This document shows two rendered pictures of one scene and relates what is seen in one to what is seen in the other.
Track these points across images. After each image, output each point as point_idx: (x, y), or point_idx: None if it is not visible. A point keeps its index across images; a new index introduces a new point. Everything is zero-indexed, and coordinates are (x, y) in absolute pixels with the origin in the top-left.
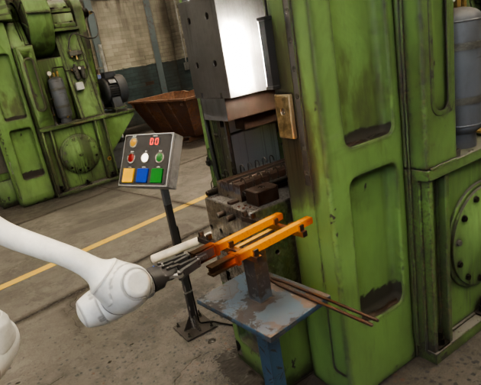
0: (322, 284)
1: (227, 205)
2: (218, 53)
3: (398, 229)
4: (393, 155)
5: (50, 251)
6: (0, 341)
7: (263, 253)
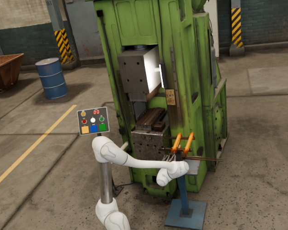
0: None
1: (146, 133)
2: (144, 77)
3: (201, 128)
4: (200, 103)
5: (159, 164)
6: (117, 206)
7: (181, 148)
